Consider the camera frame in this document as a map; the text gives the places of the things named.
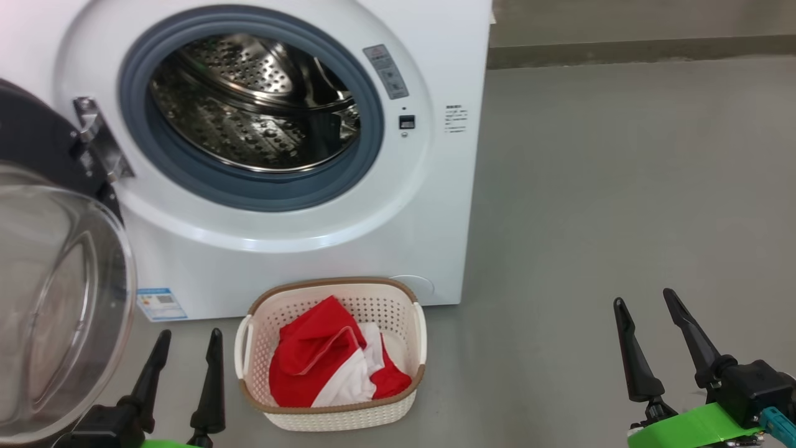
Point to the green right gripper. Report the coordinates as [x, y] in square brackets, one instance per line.
[684, 429]

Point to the grey warning sticker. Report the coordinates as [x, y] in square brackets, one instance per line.
[385, 71]

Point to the metal door hinge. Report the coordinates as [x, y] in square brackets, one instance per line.
[102, 143]

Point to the round white filter cover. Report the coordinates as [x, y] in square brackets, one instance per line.
[416, 286]

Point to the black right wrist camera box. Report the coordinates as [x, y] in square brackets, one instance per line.
[758, 386]

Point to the white washing machine body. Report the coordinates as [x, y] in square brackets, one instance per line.
[448, 218]

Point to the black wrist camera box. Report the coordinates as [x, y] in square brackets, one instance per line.
[106, 429]
[758, 386]

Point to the perforated steel washer drum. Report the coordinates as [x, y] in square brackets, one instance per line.
[249, 124]

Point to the black door latch socket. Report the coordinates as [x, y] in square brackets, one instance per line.
[407, 122]

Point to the cream perforated basket brown rim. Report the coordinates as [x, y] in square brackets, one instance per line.
[348, 420]

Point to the grey skirting board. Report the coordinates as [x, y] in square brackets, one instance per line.
[622, 50]

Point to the blue energy label sticker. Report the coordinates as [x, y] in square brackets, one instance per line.
[160, 305]

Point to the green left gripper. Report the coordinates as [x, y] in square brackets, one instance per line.
[165, 444]

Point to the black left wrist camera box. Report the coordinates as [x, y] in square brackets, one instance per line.
[106, 429]

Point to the black round washer door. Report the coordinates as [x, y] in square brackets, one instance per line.
[37, 137]

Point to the red and white garment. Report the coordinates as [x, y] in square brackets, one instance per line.
[311, 361]

